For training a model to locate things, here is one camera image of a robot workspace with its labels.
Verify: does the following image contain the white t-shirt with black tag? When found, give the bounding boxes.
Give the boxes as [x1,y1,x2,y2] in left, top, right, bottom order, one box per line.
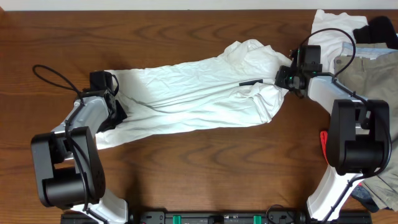
[96,39,290,149]

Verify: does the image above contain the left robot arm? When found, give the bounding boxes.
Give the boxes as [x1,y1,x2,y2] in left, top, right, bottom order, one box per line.
[30,90,128,223]

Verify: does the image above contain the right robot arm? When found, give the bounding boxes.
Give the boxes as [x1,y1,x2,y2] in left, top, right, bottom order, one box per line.
[275,66,392,223]

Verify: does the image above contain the grey khaki trousers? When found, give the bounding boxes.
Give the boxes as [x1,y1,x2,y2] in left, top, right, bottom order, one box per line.
[338,52,397,212]

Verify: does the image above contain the black garment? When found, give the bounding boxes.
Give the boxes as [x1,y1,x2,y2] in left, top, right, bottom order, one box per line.
[353,16,397,50]

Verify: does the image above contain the navy red shorts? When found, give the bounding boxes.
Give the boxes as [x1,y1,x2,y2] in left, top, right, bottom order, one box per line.
[320,131,379,213]

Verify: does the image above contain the right black cable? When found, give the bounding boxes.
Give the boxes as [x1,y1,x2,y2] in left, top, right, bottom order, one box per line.
[292,27,392,223]

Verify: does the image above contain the black cable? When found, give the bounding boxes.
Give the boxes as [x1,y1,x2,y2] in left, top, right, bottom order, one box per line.
[292,27,392,223]
[32,64,121,223]

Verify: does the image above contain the left black cable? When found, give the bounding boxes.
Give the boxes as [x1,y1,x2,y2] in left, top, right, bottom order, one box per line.
[32,64,121,223]

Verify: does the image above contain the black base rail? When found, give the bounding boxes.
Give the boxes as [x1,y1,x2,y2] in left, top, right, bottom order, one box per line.
[60,208,373,224]

